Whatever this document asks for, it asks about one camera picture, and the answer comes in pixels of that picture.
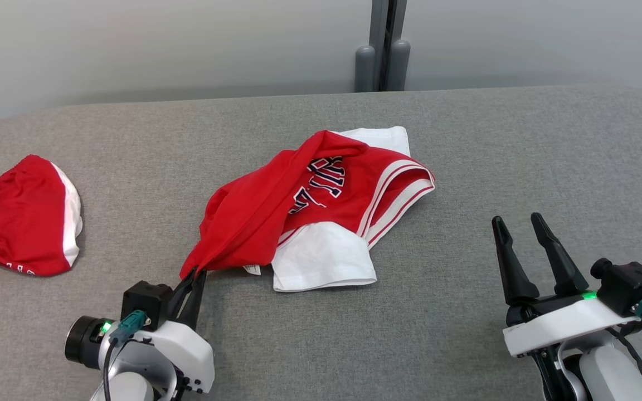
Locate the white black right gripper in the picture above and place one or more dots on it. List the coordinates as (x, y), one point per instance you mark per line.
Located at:
(560, 328)

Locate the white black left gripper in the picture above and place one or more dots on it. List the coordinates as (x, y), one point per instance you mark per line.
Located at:
(187, 356)

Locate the red white striped t-shirt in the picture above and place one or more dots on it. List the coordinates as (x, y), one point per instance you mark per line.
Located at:
(254, 217)

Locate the red white Bulls shorts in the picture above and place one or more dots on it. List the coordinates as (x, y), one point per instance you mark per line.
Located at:
(14, 223)

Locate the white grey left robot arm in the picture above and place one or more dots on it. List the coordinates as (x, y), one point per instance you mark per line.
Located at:
(131, 387)

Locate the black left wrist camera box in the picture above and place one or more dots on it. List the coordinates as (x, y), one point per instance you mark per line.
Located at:
(145, 303)

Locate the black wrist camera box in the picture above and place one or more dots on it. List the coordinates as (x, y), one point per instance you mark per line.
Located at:
(630, 284)
(145, 303)

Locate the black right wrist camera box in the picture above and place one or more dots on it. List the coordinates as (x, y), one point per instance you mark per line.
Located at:
(630, 284)

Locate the grey cylinder post foot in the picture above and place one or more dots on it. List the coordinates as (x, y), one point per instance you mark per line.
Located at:
(398, 67)
(364, 69)

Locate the grey partition post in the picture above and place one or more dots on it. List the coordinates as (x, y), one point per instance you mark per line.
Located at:
(387, 28)

